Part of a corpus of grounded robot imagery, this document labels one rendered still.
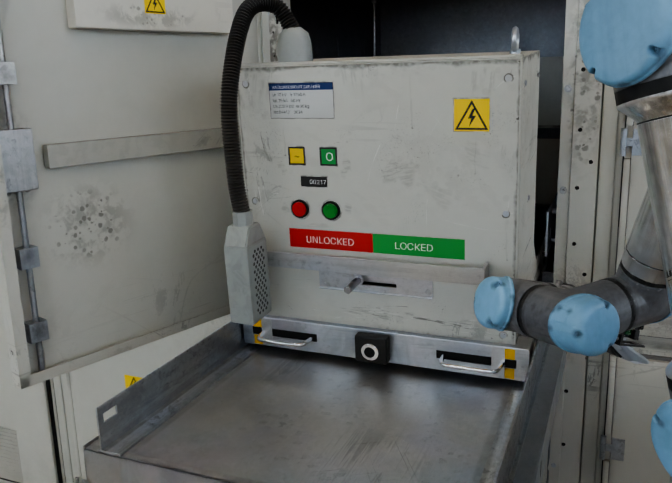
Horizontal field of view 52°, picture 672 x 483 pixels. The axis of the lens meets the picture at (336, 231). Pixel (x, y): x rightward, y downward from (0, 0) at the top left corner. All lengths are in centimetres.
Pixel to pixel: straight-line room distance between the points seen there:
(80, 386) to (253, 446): 109
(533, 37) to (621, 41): 145
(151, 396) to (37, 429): 114
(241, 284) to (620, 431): 81
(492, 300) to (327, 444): 31
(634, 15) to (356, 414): 70
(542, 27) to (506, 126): 109
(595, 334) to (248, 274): 58
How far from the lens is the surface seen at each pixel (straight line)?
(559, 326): 90
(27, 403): 225
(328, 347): 128
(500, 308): 96
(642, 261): 96
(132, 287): 139
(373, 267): 116
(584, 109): 137
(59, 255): 130
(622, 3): 72
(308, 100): 118
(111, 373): 198
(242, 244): 117
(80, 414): 211
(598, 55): 74
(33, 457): 233
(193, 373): 124
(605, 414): 152
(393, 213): 116
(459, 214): 113
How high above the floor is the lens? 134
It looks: 13 degrees down
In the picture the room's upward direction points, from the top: 2 degrees counter-clockwise
